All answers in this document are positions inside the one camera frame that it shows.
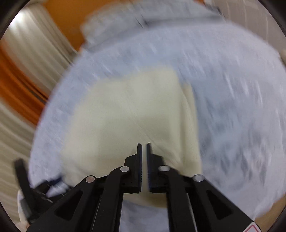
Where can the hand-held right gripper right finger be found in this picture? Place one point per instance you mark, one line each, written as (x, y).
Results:
(150, 166)

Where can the white sheer curtain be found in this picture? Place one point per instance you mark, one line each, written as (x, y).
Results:
(38, 38)
(13, 145)

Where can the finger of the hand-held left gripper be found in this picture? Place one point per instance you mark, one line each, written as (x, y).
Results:
(54, 181)
(25, 183)

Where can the bed with butterfly sheet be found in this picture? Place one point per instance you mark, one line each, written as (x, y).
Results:
(223, 89)

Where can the grey duvet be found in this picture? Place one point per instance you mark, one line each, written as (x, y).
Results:
(134, 22)

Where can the orange curtain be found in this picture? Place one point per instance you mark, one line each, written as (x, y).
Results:
(17, 89)

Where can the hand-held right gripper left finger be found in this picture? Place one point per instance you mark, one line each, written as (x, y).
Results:
(139, 165)

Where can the cream knit cardigan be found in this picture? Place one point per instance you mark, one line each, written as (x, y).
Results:
(134, 107)

